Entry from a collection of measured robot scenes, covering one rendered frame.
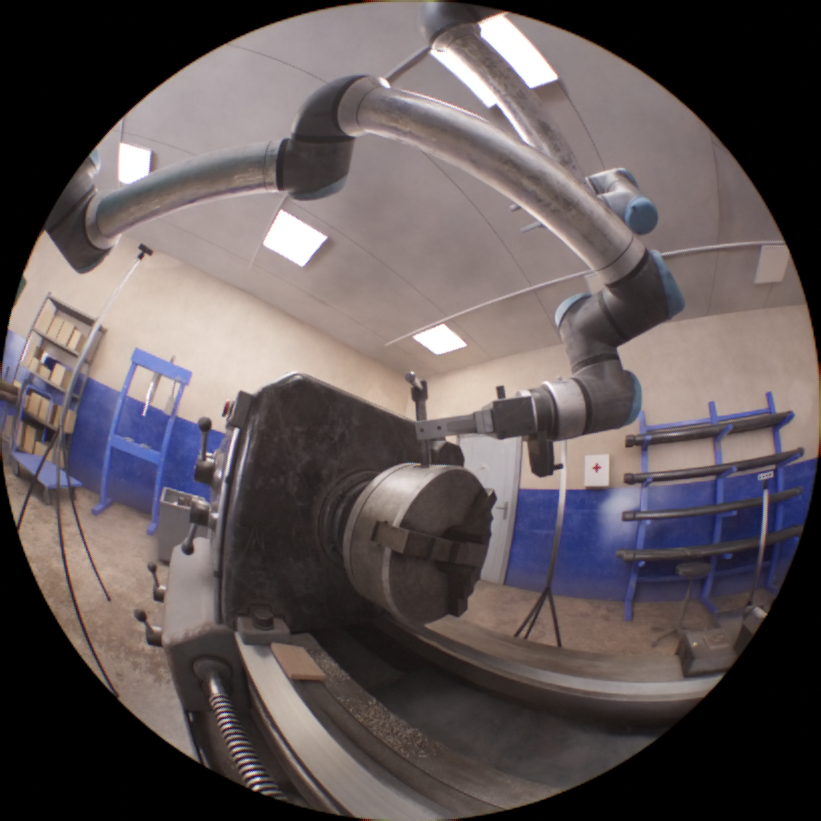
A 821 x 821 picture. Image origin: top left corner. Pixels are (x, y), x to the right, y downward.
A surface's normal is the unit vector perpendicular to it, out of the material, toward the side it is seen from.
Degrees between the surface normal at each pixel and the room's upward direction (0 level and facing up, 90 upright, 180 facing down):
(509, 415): 105
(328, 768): 36
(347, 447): 90
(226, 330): 90
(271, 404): 90
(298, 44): 180
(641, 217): 175
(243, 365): 90
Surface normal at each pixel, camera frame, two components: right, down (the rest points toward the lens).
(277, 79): -0.15, 0.94
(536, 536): -0.69, -0.32
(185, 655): 0.70, -0.11
